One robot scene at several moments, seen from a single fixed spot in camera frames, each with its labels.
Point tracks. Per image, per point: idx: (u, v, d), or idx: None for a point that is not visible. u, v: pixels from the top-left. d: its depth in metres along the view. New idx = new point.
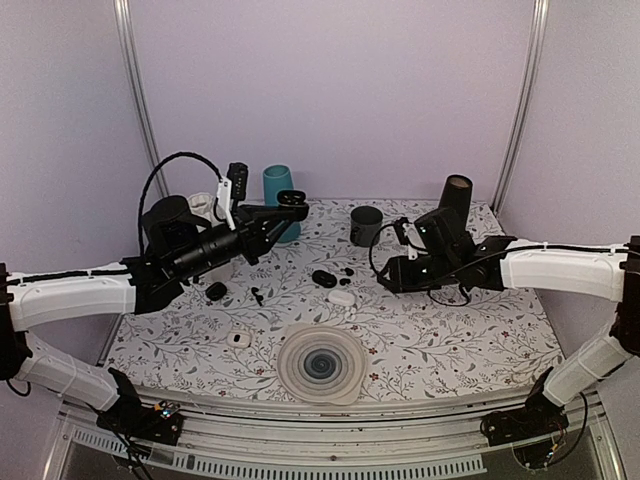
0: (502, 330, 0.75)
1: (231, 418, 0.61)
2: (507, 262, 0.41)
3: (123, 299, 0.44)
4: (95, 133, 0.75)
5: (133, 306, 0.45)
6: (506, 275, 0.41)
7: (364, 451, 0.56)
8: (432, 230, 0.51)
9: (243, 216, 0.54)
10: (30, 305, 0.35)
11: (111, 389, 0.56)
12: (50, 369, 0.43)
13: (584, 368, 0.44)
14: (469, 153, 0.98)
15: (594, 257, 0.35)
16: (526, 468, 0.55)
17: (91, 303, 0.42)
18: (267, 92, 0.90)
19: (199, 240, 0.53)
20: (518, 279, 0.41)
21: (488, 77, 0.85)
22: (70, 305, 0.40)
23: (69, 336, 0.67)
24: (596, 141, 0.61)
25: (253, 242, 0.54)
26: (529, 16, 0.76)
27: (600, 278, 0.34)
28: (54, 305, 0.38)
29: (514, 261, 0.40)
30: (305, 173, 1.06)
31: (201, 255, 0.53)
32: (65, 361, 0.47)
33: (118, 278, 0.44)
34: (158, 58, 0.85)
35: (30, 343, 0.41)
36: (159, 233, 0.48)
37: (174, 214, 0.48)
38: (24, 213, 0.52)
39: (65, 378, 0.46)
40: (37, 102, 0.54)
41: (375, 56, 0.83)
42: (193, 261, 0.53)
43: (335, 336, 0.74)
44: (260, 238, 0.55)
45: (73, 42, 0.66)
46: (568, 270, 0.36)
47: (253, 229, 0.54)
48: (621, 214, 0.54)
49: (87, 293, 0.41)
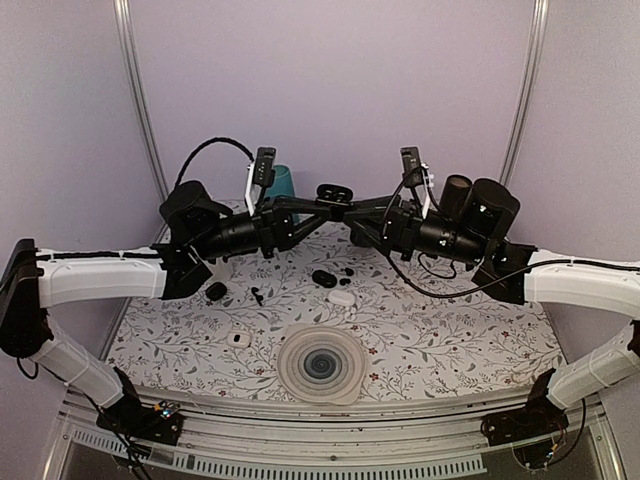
0: (502, 330, 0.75)
1: (231, 418, 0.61)
2: (531, 276, 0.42)
3: (151, 283, 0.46)
4: (95, 133, 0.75)
5: (159, 290, 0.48)
6: (528, 289, 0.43)
7: (364, 451, 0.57)
8: (502, 219, 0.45)
9: (267, 205, 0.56)
10: (60, 281, 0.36)
11: (116, 386, 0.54)
12: (64, 357, 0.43)
13: (593, 375, 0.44)
14: (469, 154, 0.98)
15: (621, 276, 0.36)
16: (526, 468, 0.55)
17: (117, 285, 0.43)
18: (267, 92, 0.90)
19: (221, 226, 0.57)
20: (541, 293, 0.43)
21: (487, 76, 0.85)
22: (99, 284, 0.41)
23: (74, 333, 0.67)
24: (596, 140, 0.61)
25: (269, 233, 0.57)
26: (529, 15, 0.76)
27: (623, 296, 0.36)
28: (84, 283, 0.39)
29: (537, 276, 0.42)
30: (305, 172, 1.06)
31: (219, 239, 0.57)
32: (80, 346, 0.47)
33: (148, 263, 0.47)
34: (158, 56, 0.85)
35: (54, 327, 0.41)
36: (181, 220, 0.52)
37: (196, 200, 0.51)
38: (24, 213, 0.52)
39: (78, 368, 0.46)
40: (37, 102, 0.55)
41: (374, 57, 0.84)
42: (215, 245, 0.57)
43: (335, 336, 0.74)
44: (278, 229, 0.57)
45: (74, 41, 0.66)
46: (593, 287, 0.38)
47: (271, 220, 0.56)
48: (620, 214, 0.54)
49: (115, 273, 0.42)
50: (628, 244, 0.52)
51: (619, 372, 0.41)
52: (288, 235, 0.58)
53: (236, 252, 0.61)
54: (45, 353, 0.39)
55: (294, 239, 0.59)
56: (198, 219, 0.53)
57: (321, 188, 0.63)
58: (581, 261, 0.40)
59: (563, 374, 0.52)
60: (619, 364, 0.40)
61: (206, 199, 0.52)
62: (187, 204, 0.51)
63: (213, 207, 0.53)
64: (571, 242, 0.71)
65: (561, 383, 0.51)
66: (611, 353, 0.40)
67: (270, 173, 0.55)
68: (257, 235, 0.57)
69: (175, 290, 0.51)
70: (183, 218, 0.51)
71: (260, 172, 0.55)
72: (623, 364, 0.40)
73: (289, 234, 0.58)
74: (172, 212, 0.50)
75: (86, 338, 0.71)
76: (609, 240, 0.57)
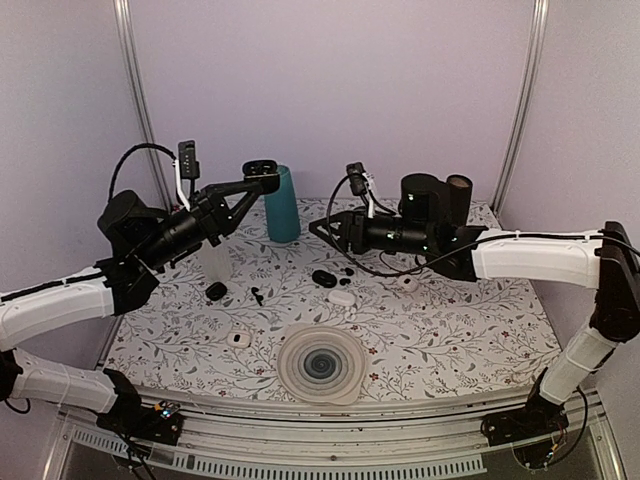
0: (502, 330, 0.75)
1: (230, 418, 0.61)
2: (479, 252, 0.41)
3: (99, 303, 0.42)
4: (95, 133, 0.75)
5: (112, 307, 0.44)
6: (479, 265, 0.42)
7: (364, 451, 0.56)
8: None
9: (200, 194, 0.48)
10: (10, 323, 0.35)
11: (108, 390, 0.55)
12: (43, 383, 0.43)
13: (572, 363, 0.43)
14: (469, 155, 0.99)
15: (568, 245, 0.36)
16: (526, 468, 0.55)
17: (69, 312, 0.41)
18: (266, 92, 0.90)
19: (160, 229, 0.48)
20: (492, 268, 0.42)
21: (488, 76, 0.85)
22: (47, 317, 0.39)
23: (61, 350, 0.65)
24: (596, 140, 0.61)
25: (212, 221, 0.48)
26: (529, 15, 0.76)
27: (573, 264, 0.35)
28: (31, 320, 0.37)
29: (485, 251, 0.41)
30: (305, 172, 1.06)
31: (162, 243, 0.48)
32: (55, 369, 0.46)
33: (93, 282, 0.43)
34: (157, 56, 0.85)
35: (18, 360, 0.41)
36: (120, 232, 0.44)
37: (131, 208, 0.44)
38: (25, 212, 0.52)
39: (59, 389, 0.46)
40: (38, 102, 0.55)
41: (374, 57, 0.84)
42: (162, 251, 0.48)
43: (335, 336, 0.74)
44: (220, 217, 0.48)
45: (74, 43, 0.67)
46: (541, 259, 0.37)
47: (209, 207, 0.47)
48: (619, 213, 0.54)
49: (61, 303, 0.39)
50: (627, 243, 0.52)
51: (594, 355, 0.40)
52: (231, 219, 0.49)
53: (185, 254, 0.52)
54: (17, 390, 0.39)
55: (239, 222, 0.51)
56: (138, 228, 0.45)
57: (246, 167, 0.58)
58: (526, 234, 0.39)
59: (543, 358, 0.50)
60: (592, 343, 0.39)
61: (142, 205, 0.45)
62: (121, 214, 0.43)
63: (151, 214, 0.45)
64: None
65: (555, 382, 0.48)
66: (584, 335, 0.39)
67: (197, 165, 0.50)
68: (199, 227, 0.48)
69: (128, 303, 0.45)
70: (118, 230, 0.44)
71: (186, 165, 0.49)
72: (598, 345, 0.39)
73: (230, 218, 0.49)
74: (109, 227, 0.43)
75: (75, 353, 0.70)
76: None
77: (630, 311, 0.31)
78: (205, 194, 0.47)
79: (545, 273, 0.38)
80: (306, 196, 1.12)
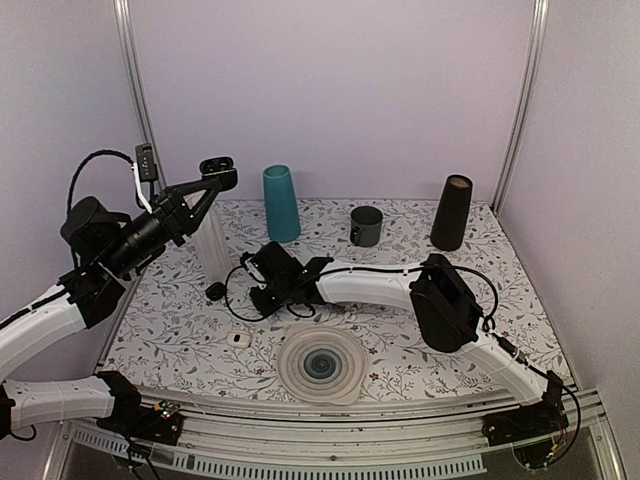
0: (502, 330, 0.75)
1: (230, 418, 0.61)
2: (321, 283, 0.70)
3: (69, 319, 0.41)
4: (94, 133, 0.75)
5: (83, 319, 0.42)
6: (323, 290, 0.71)
7: (364, 451, 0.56)
8: (266, 264, 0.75)
9: (159, 197, 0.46)
10: None
11: (106, 394, 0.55)
12: (39, 406, 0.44)
13: (509, 372, 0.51)
14: (469, 154, 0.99)
15: (388, 278, 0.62)
16: (526, 468, 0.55)
17: (42, 336, 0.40)
18: (266, 92, 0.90)
19: (124, 234, 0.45)
20: (331, 290, 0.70)
21: (487, 76, 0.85)
22: (21, 347, 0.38)
23: (55, 364, 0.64)
24: (596, 141, 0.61)
25: (176, 221, 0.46)
26: (529, 16, 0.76)
27: (387, 288, 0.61)
28: (7, 355, 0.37)
29: (324, 282, 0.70)
30: (305, 173, 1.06)
31: (127, 249, 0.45)
32: (49, 391, 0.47)
33: (56, 301, 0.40)
34: (157, 55, 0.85)
35: (9, 391, 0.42)
36: (83, 239, 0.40)
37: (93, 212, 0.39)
38: (24, 213, 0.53)
39: (57, 407, 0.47)
40: (36, 101, 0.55)
41: (375, 56, 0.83)
42: (127, 256, 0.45)
43: (335, 336, 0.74)
44: (184, 215, 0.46)
45: (72, 42, 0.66)
46: (366, 287, 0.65)
47: (170, 207, 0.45)
48: (620, 212, 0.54)
49: (32, 330, 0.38)
50: (628, 243, 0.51)
51: (499, 362, 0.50)
52: (194, 218, 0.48)
53: (152, 258, 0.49)
54: (16, 421, 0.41)
55: (200, 221, 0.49)
56: (101, 233, 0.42)
57: (203, 165, 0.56)
58: (355, 268, 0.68)
59: (510, 386, 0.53)
60: (480, 356, 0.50)
61: (103, 208, 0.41)
62: (83, 220, 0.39)
63: (116, 218, 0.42)
64: (571, 242, 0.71)
65: (521, 385, 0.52)
66: (458, 352, 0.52)
67: (157, 167, 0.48)
68: (164, 229, 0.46)
69: (100, 310, 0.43)
70: (80, 238, 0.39)
71: (145, 168, 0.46)
72: (481, 353, 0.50)
73: (192, 217, 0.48)
74: (72, 234, 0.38)
75: (71, 363, 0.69)
76: (610, 240, 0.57)
77: (451, 327, 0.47)
78: (165, 193, 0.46)
79: (373, 293, 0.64)
80: (306, 196, 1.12)
